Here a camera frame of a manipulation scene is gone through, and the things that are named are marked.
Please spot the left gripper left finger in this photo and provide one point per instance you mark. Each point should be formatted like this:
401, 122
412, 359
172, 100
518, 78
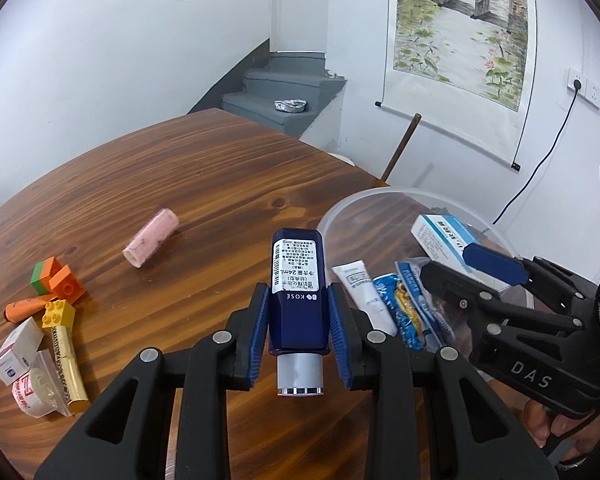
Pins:
125, 433

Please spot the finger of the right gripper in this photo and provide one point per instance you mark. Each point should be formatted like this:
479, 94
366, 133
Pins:
460, 289
508, 270

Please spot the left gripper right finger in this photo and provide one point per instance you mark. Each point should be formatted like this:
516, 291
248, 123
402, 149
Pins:
471, 433

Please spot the gold lipstick tube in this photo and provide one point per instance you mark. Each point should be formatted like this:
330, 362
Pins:
68, 370

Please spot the white bandage roll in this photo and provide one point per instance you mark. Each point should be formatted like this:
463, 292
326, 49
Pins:
39, 392

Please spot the dark blue KOSE bottle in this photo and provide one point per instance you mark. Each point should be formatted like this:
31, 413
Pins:
298, 323

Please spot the person's right hand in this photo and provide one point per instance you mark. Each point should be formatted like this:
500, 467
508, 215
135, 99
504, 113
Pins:
541, 426

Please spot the blue white medicine box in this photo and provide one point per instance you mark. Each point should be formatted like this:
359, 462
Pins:
444, 239

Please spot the blue foil sachet pack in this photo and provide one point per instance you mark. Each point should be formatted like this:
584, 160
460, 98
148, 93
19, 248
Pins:
419, 318

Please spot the white cream tube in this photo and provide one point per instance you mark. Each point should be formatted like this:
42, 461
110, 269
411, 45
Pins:
359, 285

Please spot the clear plastic bowl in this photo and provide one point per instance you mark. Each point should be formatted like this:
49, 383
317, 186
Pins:
375, 226

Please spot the white red medicine box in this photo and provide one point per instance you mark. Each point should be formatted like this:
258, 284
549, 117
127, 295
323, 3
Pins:
19, 349

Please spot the yellow toy block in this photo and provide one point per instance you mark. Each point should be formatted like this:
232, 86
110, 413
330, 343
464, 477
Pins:
58, 312

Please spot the wooden stick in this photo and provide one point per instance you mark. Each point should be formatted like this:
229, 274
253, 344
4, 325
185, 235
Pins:
407, 135

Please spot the orange carrot toy tube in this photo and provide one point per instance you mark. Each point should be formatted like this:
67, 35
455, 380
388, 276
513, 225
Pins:
20, 310

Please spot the green orange toy block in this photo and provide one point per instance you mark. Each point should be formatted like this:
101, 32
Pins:
42, 272

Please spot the pink patterned roll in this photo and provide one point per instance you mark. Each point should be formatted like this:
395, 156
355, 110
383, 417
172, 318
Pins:
150, 237

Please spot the hanging scroll painting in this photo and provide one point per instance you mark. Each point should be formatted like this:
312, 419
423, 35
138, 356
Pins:
465, 66

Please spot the foil tray on stairs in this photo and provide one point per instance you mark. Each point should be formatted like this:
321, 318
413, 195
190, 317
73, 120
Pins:
290, 106

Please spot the grey staircase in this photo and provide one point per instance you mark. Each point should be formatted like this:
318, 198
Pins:
250, 88

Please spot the white door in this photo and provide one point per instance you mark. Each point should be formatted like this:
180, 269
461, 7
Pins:
299, 25

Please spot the white wall socket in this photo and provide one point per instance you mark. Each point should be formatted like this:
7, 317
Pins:
584, 87

